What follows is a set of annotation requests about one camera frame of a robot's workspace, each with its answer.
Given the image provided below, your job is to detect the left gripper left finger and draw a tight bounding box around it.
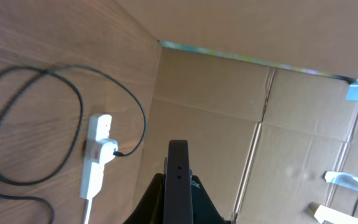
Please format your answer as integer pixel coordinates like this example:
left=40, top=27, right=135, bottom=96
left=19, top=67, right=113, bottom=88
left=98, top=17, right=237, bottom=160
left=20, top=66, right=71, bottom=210
left=124, top=173, right=165, bottom=224

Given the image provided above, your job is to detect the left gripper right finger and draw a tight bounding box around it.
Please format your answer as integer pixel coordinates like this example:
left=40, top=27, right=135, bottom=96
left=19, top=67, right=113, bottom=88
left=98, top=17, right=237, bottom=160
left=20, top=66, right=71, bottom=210
left=191, top=175, right=231, bottom=224

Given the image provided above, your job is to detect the blue smartphone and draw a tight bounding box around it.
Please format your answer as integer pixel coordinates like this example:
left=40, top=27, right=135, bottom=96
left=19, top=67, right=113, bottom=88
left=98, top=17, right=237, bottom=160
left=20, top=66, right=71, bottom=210
left=163, top=140, right=193, bottom=224

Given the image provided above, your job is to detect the white charger adapter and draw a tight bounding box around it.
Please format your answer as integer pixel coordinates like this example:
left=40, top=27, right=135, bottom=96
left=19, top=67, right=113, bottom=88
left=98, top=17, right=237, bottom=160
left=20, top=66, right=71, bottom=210
left=93, top=139, right=118, bottom=165

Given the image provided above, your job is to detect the white power strip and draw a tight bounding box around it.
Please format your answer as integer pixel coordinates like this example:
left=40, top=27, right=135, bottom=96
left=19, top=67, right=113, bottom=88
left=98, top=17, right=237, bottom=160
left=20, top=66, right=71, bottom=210
left=80, top=114, right=112, bottom=200

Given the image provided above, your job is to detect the blue tape piece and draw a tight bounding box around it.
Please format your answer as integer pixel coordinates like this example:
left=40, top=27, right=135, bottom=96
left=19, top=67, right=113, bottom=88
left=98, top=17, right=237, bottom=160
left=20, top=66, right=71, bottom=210
left=345, top=79, right=358, bottom=102

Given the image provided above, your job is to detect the white power strip cord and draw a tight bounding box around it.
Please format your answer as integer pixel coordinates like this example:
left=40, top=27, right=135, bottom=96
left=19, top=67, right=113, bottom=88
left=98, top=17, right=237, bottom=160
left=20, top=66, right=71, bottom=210
left=83, top=197, right=93, bottom=224

